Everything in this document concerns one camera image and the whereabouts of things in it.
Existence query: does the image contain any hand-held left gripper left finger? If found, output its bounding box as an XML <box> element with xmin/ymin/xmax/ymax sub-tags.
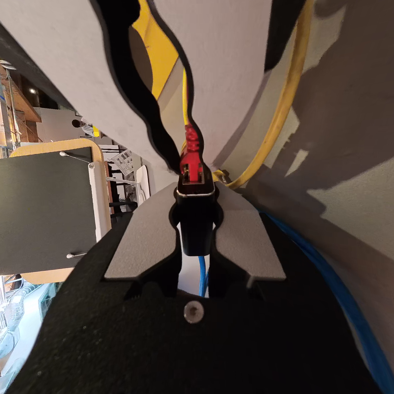
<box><xmin>104</xmin><ymin>182</ymin><xmax>183</xmax><ymax>298</ymax></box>

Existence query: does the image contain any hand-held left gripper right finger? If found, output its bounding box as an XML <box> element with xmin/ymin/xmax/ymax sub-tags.
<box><xmin>208</xmin><ymin>182</ymin><xmax>287</xmax><ymax>298</ymax></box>

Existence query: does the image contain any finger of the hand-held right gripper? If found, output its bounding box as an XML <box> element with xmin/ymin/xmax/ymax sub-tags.
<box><xmin>0</xmin><ymin>0</ymin><xmax>183</xmax><ymax>176</ymax></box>
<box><xmin>147</xmin><ymin>0</ymin><xmax>275</xmax><ymax>168</ymax></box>

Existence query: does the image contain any black ethernet port adapter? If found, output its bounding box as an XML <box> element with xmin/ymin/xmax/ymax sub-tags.
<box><xmin>176</xmin><ymin>171</ymin><xmax>216</xmax><ymax>257</ymax></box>

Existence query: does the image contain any yellow ethernet cable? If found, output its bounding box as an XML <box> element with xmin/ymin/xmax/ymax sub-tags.
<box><xmin>182</xmin><ymin>68</ymin><xmax>189</xmax><ymax>151</ymax></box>
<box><xmin>214</xmin><ymin>0</ymin><xmax>312</xmax><ymax>189</ymax></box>

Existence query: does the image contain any yellow plastic bin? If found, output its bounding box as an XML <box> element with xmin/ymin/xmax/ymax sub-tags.
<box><xmin>131</xmin><ymin>0</ymin><xmax>180</xmax><ymax>100</ymax></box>

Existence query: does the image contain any red ethernet cable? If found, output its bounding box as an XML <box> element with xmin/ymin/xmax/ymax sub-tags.
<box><xmin>179</xmin><ymin>83</ymin><xmax>204</xmax><ymax>183</ymax></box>

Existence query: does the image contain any blue ethernet cable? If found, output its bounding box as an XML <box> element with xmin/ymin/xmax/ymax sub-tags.
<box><xmin>197</xmin><ymin>212</ymin><xmax>394</xmax><ymax>394</ymax></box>

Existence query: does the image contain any black panel with wooden frame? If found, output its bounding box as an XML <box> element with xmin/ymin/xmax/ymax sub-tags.
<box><xmin>0</xmin><ymin>139</ymin><xmax>106</xmax><ymax>284</ymax></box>

